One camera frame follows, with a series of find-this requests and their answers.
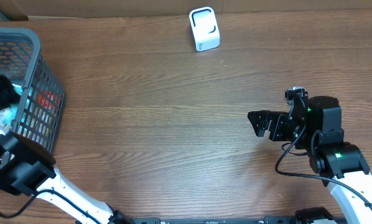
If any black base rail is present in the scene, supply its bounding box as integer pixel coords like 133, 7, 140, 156
129, 217, 348, 224

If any grey plastic mesh basket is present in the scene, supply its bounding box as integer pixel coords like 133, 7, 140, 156
0, 27, 66, 153

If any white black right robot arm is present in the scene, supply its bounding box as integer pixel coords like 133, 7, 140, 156
248, 92, 372, 223

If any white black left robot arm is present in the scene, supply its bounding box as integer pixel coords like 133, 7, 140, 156
0, 75, 132, 223

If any white barcode scanner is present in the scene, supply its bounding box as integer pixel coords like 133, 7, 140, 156
188, 6, 220, 52

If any teal wet wipes pack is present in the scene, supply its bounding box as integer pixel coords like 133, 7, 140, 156
0, 84, 23, 126

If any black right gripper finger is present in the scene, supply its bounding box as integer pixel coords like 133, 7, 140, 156
253, 121, 270, 137
248, 110, 272, 127

